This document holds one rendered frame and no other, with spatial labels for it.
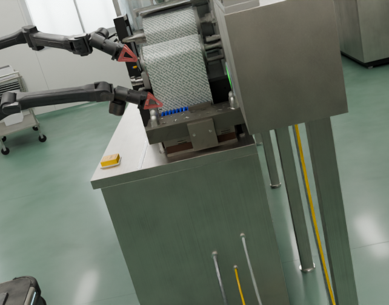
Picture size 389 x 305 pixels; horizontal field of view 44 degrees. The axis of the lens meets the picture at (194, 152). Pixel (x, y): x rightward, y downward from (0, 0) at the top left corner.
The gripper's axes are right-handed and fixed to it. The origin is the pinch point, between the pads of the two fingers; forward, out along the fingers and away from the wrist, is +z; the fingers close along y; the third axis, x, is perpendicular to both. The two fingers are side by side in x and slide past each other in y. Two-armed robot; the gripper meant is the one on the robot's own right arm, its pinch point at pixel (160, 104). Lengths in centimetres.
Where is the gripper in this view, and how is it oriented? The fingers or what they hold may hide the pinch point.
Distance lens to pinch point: 206.9
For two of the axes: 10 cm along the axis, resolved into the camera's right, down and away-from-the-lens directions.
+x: 2.8, -9.0, -3.3
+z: 9.6, 2.6, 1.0
